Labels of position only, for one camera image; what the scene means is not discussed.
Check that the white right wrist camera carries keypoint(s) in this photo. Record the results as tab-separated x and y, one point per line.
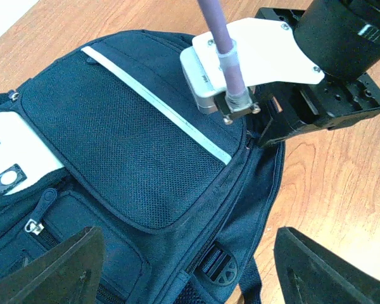
267	52

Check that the navy blue student backpack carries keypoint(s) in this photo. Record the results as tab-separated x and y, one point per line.
108	136

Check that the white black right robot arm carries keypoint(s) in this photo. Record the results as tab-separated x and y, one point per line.
342	38

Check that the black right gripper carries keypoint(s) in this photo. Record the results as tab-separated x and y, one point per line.
344	42

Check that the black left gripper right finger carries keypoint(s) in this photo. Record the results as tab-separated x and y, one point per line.
310	273

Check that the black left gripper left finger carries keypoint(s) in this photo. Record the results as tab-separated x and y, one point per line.
68	273

